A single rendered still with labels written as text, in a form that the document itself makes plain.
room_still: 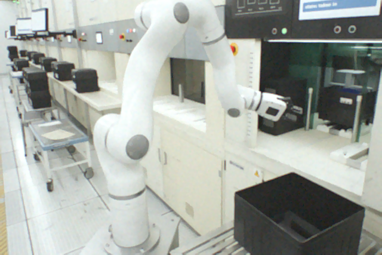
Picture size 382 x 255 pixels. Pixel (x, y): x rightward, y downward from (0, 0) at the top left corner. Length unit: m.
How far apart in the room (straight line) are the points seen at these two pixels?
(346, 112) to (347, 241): 0.88
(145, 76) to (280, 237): 0.57
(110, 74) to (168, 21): 3.42
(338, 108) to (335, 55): 0.29
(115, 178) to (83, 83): 2.69
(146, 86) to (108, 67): 3.35
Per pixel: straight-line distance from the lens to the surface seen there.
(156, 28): 0.82
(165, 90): 2.84
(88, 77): 3.52
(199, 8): 0.96
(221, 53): 1.02
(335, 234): 0.90
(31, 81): 4.53
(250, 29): 1.35
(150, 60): 0.84
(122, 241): 1.01
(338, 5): 1.11
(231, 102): 1.04
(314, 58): 1.74
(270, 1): 1.28
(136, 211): 0.94
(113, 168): 0.92
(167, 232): 1.07
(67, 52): 5.56
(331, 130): 1.76
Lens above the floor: 1.42
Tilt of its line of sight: 16 degrees down
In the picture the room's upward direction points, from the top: 1 degrees counter-clockwise
